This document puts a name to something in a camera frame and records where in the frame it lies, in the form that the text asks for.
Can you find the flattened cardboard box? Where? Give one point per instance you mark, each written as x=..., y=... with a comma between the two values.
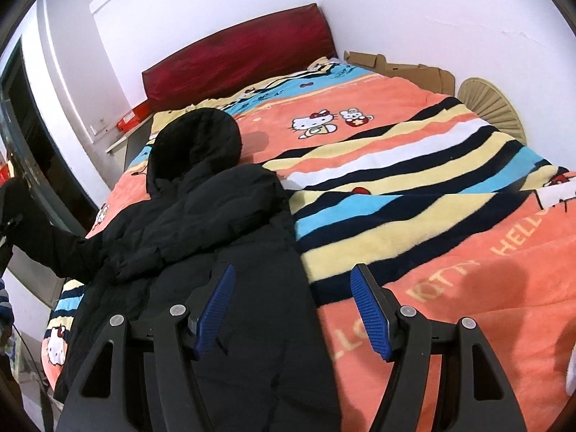
x=432, y=76

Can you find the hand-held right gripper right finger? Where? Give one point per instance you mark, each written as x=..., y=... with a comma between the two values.
x=369, y=310

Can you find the beige fan guard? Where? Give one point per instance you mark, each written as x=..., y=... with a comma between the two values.
x=490, y=103

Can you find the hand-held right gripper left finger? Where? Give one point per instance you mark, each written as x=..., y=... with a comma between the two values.
x=218, y=310

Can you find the red box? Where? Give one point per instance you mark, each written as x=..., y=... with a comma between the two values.
x=132, y=117

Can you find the white wall socket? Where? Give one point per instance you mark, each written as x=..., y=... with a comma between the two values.
x=98, y=127

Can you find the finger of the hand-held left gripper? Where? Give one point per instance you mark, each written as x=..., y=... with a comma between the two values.
x=10, y=229

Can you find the black hooded jacket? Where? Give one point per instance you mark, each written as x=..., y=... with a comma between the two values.
x=216, y=216

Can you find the red hanging bag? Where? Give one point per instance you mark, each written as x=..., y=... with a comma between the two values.
x=2, y=170

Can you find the striped cartoon printed blanket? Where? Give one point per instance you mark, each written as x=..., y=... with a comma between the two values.
x=405, y=216

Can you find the red padded headboard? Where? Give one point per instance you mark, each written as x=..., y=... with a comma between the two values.
x=238, y=54

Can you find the white bedside table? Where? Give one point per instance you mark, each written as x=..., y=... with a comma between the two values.
x=123, y=144

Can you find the dark teal door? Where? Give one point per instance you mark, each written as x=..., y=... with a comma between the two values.
x=31, y=135

